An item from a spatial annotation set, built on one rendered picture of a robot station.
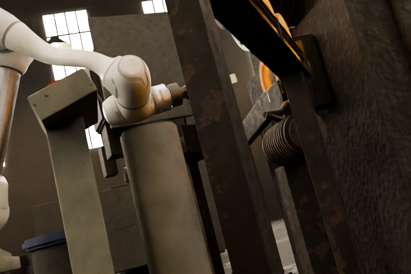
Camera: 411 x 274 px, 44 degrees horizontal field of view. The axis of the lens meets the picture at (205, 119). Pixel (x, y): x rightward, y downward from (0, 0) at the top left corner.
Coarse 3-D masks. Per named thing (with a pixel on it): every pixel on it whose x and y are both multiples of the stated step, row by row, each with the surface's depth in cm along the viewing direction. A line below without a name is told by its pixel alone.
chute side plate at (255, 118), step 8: (272, 88) 177; (280, 88) 171; (264, 96) 186; (272, 96) 178; (280, 96) 172; (256, 104) 196; (264, 104) 187; (272, 104) 180; (256, 112) 197; (248, 120) 209; (256, 120) 199; (264, 120) 191; (248, 128) 211; (256, 128) 201; (248, 136) 213
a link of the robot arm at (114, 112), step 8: (112, 96) 157; (104, 104) 156; (112, 104) 154; (152, 104) 157; (104, 112) 156; (112, 112) 154; (120, 112) 154; (128, 112) 153; (136, 112) 153; (144, 112) 156; (152, 112) 159; (112, 120) 155; (120, 120) 155; (128, 120) 156; (136, 120) 158
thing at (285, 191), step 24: (288, 120) 135; (264, 144) 149; (288, 144) 134; (288, 168) 142; (288, 192) 142; (312, 192) 142; (288, 216) 146; (312, 216) 140; (312, 240) 138; (312, 264) 136
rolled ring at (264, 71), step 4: (260, 64) 189; (260, 68) 190; (264, 68) 188; (268, 68) 189; (260, 72) 191; (264, 72) 189; (268, 72) 190; (260, 76) 192; (264, 76) 190; (268, 76) 190; (276, 76) 177; (264, 80) 190; (268, 80) 190; (264, 84) 190; (268, 84) 190; (264, 88) 190
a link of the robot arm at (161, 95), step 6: (162, 84) 161; (150, 90) 159; (156, 90) 159; (162, 90) 159; (168, 90) 161; (156, 96) 158; (162, 96) 158; (168, 96) 159; (156, 102) 158; (162, 102) 158; (168, 102) 159; (156, 108) 158; (162, 108) 159; (168, 108) 161
